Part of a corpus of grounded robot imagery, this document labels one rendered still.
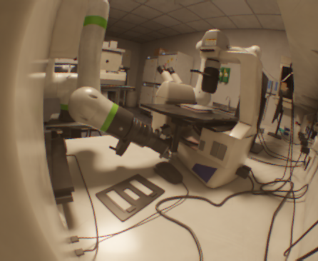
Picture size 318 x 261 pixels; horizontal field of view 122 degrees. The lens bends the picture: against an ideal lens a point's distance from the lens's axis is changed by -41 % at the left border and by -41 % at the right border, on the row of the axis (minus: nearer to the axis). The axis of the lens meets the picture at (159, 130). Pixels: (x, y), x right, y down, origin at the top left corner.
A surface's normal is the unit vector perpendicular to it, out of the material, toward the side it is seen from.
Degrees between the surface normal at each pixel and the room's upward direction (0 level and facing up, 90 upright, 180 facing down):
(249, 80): 90
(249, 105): 90
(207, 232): 0
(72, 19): 88
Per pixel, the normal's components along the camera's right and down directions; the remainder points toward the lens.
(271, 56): -0.78, 0.07
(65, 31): 0.81, 0.30
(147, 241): 0.14, -0.94
